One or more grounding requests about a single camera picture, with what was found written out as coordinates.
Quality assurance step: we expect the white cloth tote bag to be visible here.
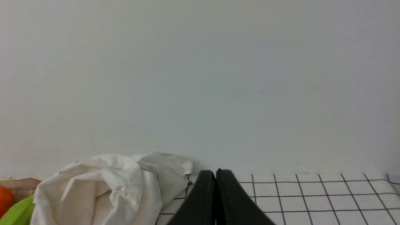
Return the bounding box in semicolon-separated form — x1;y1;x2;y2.
30;153;194;225

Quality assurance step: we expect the white grid-pattern tablecloth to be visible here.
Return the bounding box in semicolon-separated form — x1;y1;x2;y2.
156;173;399;225

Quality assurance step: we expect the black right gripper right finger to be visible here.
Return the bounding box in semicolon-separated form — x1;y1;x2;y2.
216;169;274;225

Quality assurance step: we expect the gold-rimmed wicker basket plate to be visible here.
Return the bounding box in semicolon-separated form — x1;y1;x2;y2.
0;177;42;203

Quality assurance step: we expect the small orange pumpkin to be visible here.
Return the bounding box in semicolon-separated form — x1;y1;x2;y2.
0;185;14;218

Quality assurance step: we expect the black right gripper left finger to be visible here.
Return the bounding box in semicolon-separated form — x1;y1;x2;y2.
168;170;216;225

